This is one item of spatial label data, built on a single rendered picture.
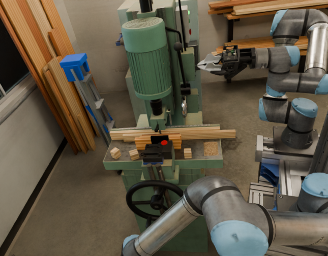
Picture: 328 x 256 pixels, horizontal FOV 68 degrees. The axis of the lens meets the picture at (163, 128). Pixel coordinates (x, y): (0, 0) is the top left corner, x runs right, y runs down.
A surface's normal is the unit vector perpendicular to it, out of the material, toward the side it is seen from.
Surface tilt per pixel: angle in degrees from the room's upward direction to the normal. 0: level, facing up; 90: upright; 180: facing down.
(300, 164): 0
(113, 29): 90
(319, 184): 7
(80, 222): 0
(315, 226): 38
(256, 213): 26
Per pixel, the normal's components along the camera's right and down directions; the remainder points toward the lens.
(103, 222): -0.13, -0.80
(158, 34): 0.68, 0.36
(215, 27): -0.04, 0.60
